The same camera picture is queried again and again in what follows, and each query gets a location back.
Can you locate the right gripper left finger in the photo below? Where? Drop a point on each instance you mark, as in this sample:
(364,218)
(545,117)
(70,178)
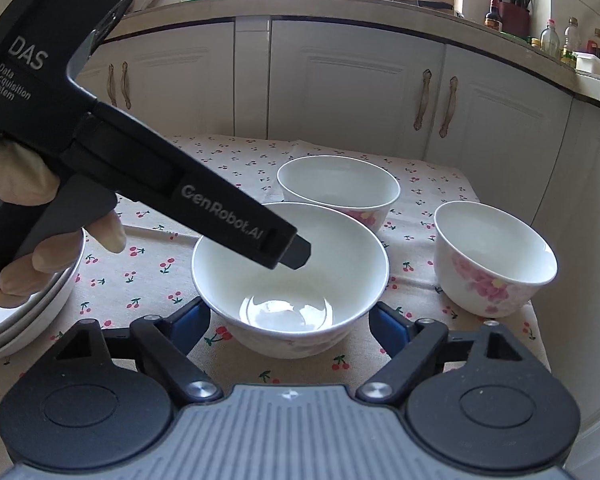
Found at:
(163,345)

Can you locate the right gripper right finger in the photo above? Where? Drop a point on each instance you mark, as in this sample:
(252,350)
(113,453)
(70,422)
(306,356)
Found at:
(413,348)

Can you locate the pink-flower white bowl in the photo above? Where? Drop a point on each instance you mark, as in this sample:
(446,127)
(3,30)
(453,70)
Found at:
(487,261)

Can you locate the white floral bowl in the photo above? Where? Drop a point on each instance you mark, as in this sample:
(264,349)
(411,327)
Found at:
(292,314)

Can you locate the white plate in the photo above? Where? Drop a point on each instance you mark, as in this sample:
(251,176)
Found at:
(21,325)

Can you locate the white kitchen base cabinets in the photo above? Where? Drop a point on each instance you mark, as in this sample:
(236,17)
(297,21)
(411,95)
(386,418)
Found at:
(524,146)

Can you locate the gloved left hand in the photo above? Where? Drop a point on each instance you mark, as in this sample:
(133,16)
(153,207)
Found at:
(42,221)

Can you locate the cherry print tablecloth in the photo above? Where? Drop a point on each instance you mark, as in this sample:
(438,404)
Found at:
(152,275)

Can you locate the dark soy sauce bottle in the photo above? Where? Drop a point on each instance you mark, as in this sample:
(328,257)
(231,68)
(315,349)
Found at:
(492,19)

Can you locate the knife block with knives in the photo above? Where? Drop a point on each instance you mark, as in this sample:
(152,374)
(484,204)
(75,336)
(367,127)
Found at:
(515,17)

